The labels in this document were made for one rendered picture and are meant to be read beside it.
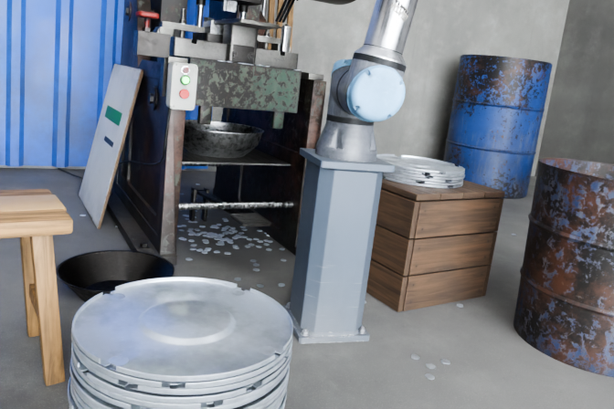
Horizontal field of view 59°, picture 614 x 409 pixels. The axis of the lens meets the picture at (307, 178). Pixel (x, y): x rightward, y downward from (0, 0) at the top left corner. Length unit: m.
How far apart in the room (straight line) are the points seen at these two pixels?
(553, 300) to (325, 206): 0.64
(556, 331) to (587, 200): 0.35
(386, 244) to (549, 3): 3.57
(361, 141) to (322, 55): 2.29
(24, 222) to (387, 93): 0.72
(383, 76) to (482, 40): 3.29
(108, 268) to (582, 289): 1.26
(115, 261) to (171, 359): 1.01
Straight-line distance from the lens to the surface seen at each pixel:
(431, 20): 4.05
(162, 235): 1.77
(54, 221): 1.08
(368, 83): 1.12
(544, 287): 1.56
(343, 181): 1.26
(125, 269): 1.68
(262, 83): 1.84
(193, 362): 0.69
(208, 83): 1.78
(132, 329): 0.77
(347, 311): 1.38
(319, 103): 1.88
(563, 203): 1.49
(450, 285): 1.74
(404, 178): 1.65
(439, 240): 1.63
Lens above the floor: 0.64
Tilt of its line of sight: 11 degrees down
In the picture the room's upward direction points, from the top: 7 degrees clockwise
